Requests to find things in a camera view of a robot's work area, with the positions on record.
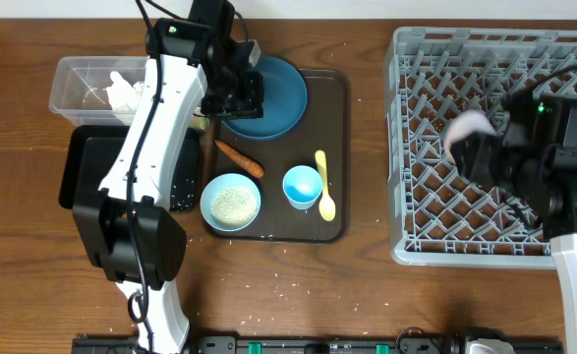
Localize clear plastic bin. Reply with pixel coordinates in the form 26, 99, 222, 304
48, 55, 212, 130

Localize grey dishwasher rack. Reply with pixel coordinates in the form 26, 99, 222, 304
383, 27, 577, 269

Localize dark blue plate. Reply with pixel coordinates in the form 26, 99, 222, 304
223, 56, 308, 141

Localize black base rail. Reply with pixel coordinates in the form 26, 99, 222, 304
70, 326, 564, 354

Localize yellow plastic spoon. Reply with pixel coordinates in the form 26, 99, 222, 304
315, 149, 336, 222

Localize orange carrot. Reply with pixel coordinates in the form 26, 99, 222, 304
214, 140, 264, 179

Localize dark brown tray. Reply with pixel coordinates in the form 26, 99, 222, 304
203, 69, 351, 244

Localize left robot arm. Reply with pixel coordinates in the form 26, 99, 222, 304
72, 0, 264, 353

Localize white tissue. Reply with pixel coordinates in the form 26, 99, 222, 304
105, 71, 144, 126

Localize black plastic bin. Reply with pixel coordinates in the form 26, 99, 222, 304
58, 125, 201, 212

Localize light blue cup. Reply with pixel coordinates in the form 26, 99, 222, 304
282, 165, 323, 210

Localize white rice pile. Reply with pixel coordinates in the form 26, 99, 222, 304
210, 187, 258, 229

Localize pink cup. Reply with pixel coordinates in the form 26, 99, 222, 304
443, 110, 496, 161

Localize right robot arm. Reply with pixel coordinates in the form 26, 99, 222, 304
444, 92, 577, 353

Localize light blue bowl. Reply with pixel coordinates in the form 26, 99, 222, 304
200, 173, 261, 232

